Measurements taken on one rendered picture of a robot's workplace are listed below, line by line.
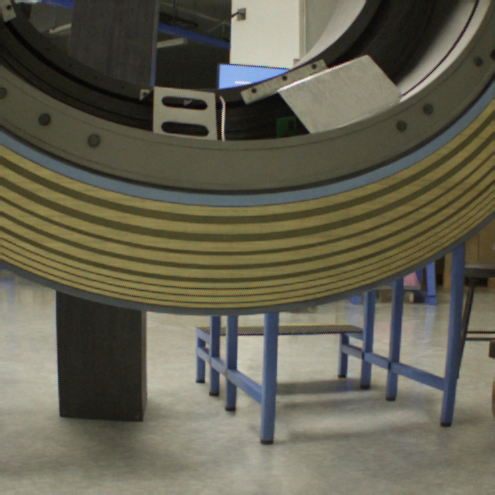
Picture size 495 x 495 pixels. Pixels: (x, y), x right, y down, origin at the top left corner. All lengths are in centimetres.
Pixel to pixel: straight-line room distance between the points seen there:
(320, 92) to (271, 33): 543
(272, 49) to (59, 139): 560
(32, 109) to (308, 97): 42
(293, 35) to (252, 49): 42
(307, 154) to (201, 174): 15
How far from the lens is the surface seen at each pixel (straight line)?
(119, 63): 216
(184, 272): 102
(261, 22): 670
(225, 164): 104
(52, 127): 102
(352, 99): 119
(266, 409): 195
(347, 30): 145
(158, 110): 112
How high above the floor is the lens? 53
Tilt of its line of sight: 2 degrees down
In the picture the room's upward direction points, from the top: 1 degrees clockwise
